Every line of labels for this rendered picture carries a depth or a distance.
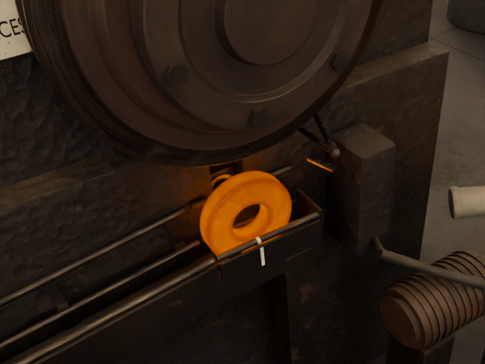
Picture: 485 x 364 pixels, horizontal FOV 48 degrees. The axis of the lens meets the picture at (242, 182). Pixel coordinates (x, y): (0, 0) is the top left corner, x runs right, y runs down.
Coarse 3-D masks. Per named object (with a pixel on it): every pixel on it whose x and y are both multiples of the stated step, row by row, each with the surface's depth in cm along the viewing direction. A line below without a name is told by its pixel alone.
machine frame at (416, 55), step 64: (384, 0) 95; (0, 64) 70; (384, 64) 99; (0, 128) 74; (64, 128) 79; (384, 128) 103; (0, 192) 78; (64, 192) 78; (128, 192) 83; (192, 192) 89; (320, 192) 104; (0, 256) 78; (64, 256) 83; (128, 256) 89; (320, 256) 114; (0, 320) 83; (192, 320) 105; (256, 320) 115; (320, 320) 126
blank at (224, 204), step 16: (240, 176) 85; (256, 176) 85; (272, 176) 88; (224, 192) 83; (240, 192) 84; (256, 192) 85; (272, 192) 87; (288, 192) 89; (208, 208) 84; (224, 208) 84; (240, 208) 85; (272, 208) 89; (288, 208) 90; (208, 224) 84; (224, 224) 85; (256, 224) 92; (272, 224) 91; (208, 240) 86; (224, 240) 87; (240, 240) 89
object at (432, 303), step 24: (432, 264) 107; (456, 264) 103; (480, 264) 103; (408, 288) 100; (432, 288) 100; (456, 288) 100; (384, 312) 105; (408, 312) 98; (432, 312) 98; (456, 312) 99; (480, 312) 102; (408, 336) 100; (432, 336) 98; (408, 360) 110; (432, 360) 106
